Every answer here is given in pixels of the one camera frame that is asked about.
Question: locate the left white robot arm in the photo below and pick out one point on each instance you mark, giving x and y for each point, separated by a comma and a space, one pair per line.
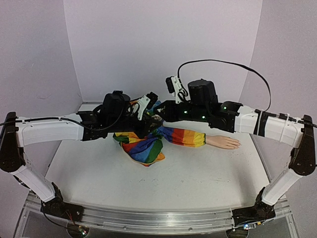
116, 114

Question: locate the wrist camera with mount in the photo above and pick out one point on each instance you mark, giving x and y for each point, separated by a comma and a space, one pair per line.
144, 103
176, 88

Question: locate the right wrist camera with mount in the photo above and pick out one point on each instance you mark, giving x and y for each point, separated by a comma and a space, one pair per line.
176, 88

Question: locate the rainbow striped cloth garment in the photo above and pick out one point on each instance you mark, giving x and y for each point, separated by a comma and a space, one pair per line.
148, 150

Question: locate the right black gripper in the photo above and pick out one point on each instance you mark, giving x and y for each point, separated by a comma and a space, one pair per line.
163, 111

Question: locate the small nail polish bottle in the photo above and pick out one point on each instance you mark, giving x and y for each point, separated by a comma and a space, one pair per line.
157, 118

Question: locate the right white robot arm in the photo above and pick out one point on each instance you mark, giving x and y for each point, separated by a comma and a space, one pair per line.
298, 133

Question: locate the mannequin hand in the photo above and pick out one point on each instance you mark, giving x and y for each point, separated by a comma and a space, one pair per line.
223, 142

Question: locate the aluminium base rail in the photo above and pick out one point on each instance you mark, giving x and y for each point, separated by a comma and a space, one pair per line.
163, 223

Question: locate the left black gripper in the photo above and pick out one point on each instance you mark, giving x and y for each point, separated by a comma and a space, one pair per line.
148, 124

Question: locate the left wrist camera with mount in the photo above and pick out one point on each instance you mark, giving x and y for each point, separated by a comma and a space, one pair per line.
144, 103

